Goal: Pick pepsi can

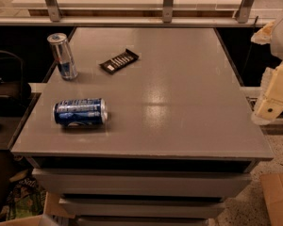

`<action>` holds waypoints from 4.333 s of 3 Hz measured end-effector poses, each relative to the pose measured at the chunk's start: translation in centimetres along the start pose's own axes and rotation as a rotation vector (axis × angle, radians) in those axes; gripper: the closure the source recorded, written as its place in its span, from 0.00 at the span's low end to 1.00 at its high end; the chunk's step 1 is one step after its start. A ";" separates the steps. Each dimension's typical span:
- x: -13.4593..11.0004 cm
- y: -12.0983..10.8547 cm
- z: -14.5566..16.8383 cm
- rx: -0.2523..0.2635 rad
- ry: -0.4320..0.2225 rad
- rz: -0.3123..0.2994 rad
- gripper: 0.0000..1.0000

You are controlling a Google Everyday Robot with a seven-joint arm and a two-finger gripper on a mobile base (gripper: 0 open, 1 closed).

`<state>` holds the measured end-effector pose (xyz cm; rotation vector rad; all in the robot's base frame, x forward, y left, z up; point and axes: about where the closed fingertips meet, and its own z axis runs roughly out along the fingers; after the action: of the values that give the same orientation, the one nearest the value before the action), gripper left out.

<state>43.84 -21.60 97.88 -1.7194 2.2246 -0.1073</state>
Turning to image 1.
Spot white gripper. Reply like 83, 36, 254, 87
251, 10, 283, 125

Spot grey drawer cabinet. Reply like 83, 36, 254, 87
12, 28, 273, 226

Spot cardboard box right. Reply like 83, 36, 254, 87
260, 173, 283, 226

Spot cardboard box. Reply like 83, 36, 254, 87
260, 173, 283, 226
0, 192, 75, 226

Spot blue pepsi can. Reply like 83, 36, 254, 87
53, 98, 108, 126

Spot tall silver energy drink can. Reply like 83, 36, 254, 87
47, 33, 77, 80

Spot dark brown snack bar wrapper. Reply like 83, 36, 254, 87
99, 49, 139, 74

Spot cardboard box bottom left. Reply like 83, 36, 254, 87
0, 192, 75, 226

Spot black office chair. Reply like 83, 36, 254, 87
0, 50, 31, 117

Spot metal railing frame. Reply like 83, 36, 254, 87
0, 0, 282, 27

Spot green printed bag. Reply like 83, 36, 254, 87
0, 169, 46, 221

